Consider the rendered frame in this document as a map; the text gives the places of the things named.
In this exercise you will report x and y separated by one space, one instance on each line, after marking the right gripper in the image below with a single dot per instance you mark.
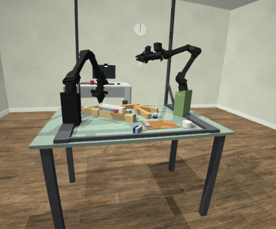
100 89

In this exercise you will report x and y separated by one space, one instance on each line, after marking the brown flat board with grey clip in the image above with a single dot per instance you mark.
159 124

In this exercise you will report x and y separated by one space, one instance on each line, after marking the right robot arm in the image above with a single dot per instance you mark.
73 77

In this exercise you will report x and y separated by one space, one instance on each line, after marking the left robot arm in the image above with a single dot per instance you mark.
195 51

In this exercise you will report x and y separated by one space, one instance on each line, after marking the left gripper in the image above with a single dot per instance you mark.
145 57

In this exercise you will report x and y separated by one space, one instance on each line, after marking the clear rectangular channel cover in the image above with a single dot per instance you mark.
111 108

